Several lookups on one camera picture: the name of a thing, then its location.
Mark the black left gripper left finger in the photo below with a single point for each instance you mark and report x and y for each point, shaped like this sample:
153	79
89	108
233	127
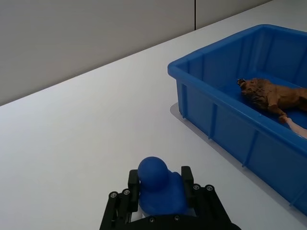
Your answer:
132	191

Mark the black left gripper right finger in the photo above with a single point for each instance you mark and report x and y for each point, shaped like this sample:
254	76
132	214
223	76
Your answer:
192	189

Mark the blue rubber duck toy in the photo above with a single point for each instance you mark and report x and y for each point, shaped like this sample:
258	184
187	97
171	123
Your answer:
159	189

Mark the blue plastic bin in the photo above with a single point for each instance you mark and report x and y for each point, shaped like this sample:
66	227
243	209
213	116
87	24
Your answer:
239	95

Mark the pale pink toy piece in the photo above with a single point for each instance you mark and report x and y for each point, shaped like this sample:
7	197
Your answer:
297	128

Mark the brown lion toy figure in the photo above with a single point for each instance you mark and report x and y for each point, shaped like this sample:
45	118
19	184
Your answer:
271	95

